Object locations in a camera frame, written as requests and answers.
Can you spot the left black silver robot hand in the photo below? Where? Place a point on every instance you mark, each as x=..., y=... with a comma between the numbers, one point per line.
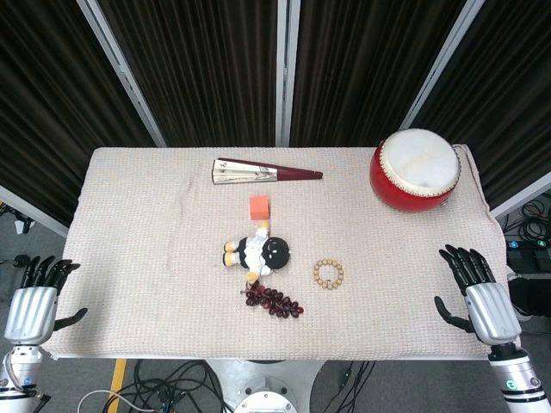
x=32, y=312

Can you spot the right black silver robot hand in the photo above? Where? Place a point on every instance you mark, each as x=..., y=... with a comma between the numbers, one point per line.
x=493, y=312

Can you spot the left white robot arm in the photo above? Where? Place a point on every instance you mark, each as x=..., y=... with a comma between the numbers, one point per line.
x=19, y=370

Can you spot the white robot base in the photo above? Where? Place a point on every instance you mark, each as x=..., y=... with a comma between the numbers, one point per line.
x=267, y=383

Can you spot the black bag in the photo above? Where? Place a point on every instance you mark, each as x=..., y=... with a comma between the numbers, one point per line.
x=531, y=299

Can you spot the beige waffle-weave tablecloth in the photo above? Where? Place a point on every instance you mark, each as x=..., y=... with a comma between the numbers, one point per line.
x=150, y=258

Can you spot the red drum with white skin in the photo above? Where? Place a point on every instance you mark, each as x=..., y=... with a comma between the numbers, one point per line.
x=419, y=165

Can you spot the dark pleated curtain panel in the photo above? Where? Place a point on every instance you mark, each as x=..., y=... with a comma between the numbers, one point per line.
x=357, y=73
x=202, y=73
x=512, y=94
x=51, y=107

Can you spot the dark red plastic grape bunch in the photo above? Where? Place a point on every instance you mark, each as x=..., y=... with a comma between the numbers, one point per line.
x=273, y=301

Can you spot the black white plush doll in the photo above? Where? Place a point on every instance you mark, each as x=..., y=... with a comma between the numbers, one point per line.
x=258, y=251

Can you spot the orange foam block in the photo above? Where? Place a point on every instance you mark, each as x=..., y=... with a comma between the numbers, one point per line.
x=258, y=207

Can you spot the silver aluminium frame rail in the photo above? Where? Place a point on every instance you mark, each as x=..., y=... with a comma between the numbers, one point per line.
x=521, y=195
x=34, y=211

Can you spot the silver aluminium frame post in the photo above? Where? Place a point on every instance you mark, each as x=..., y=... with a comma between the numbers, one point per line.
x=287, y=73
x=122, y=73
x=443, y=69

